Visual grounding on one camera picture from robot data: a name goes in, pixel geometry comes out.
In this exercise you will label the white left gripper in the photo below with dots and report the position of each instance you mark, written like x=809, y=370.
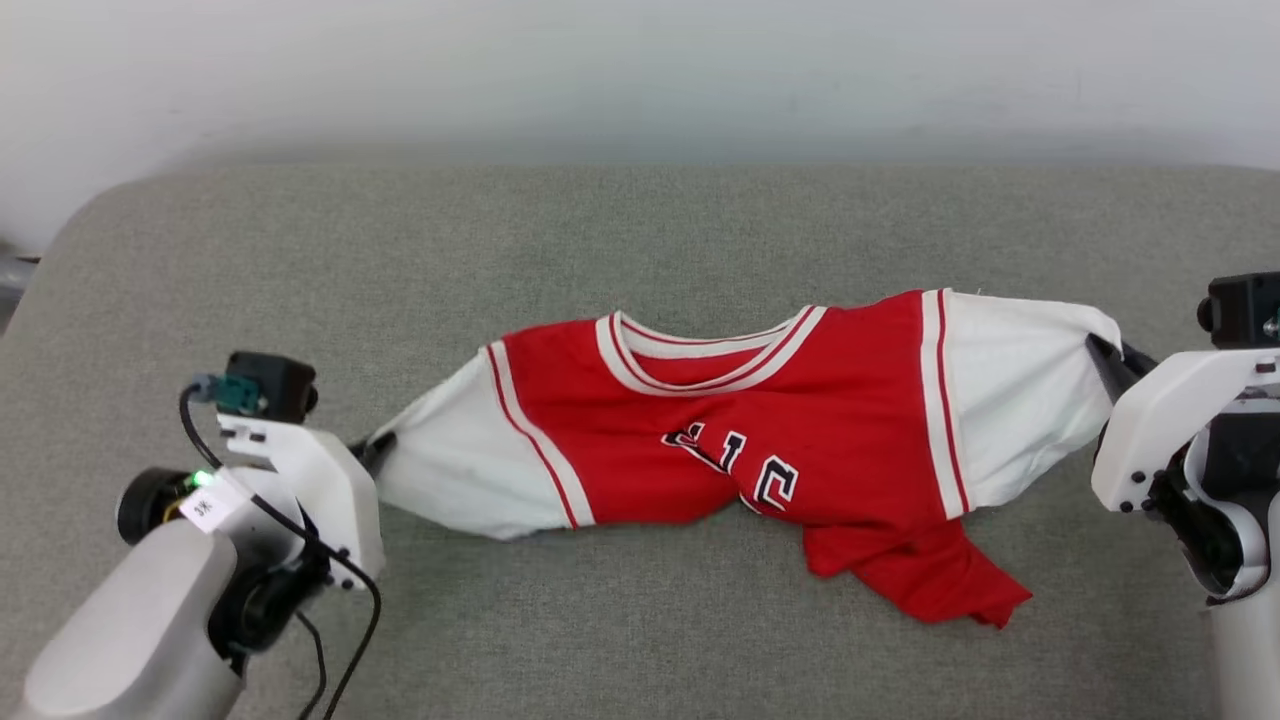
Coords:
x=320, y=480

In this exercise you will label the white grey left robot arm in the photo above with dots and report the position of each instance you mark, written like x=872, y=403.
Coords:
x=140, y=610

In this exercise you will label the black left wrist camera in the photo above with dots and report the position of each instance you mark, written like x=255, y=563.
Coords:
x=275, y=385

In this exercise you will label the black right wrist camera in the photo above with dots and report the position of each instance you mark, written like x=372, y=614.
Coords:
x=1245, y=310

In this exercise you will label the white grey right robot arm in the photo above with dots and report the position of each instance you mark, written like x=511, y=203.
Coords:
x=1240, y=560

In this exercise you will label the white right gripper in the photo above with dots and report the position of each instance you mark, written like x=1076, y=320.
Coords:
x=1170, y=410

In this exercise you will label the red and white jersey shirt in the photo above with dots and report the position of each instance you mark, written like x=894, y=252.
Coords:
x=830, y=420

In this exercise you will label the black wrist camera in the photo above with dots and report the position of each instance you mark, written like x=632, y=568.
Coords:
x=1245, y=310
x=275, y=385

